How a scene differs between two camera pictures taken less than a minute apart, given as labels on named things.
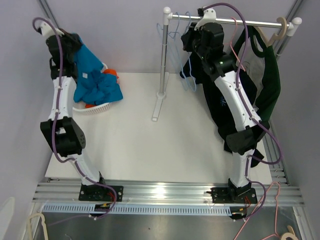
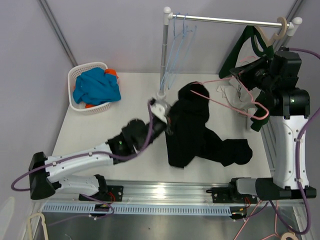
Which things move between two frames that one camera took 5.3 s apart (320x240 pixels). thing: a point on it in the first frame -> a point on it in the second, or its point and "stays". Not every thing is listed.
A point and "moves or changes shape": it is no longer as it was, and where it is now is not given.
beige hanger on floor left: [29, 237] stays
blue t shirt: [92, 86] moves or changes shape
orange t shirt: [111, 71] stays
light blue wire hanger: [173, 42] -> [177, 40]
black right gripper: [188, 37] -> [245, 72]
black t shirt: [194, 67] -> [188, 135]
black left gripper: [73, 38] -> [167, 127]
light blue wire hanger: [190, 65] -> [188, 36]
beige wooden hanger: [275, 37] stays
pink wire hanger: [231, 42] -> [242, 82]
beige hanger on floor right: [290, 234] stays
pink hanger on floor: [276, 233] stays
